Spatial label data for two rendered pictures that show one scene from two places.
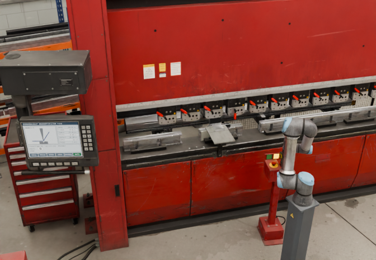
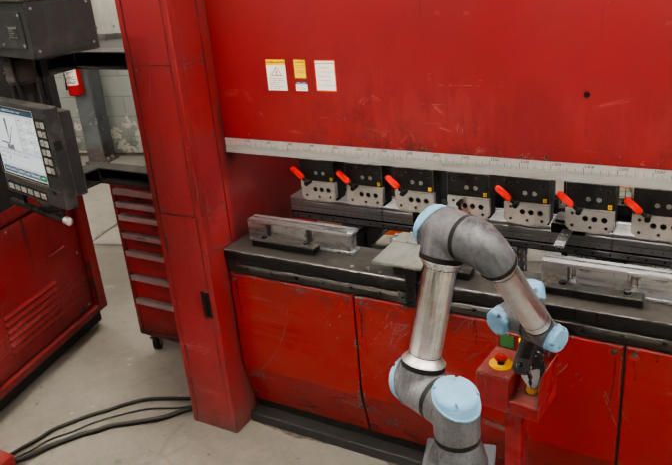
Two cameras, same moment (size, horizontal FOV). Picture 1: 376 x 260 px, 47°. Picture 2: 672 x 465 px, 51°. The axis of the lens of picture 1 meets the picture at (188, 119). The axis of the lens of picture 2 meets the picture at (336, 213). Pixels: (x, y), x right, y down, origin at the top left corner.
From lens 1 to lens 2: 233 cm
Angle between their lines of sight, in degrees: 41
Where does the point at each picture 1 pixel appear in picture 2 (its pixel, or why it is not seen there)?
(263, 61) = (531, 83)
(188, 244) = not seen: outside the picture
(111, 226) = (204, 376)
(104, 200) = (188, 317)
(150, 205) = (284, 367)
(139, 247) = (250, 443)
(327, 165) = not seen: outside the picture
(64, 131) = (23, 128)
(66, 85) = (13, 39)
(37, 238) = (152, 361)
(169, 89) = (317, 122)
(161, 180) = (298, 320)
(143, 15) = not seen: outside the picture
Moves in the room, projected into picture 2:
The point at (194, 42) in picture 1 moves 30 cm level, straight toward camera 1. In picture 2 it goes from (359, 17) to (294, 31)
